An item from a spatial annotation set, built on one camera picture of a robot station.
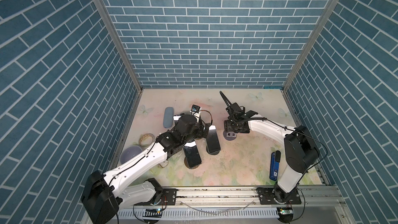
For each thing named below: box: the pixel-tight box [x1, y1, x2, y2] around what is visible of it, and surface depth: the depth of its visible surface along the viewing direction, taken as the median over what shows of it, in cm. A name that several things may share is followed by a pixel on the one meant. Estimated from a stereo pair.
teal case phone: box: [206, 124, 222, 153], surface depth 86 cm
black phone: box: [183, 140, 202, 168], surface depth 81 cm
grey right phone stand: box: [222, 130, 237, 141], surface depth 93 cm
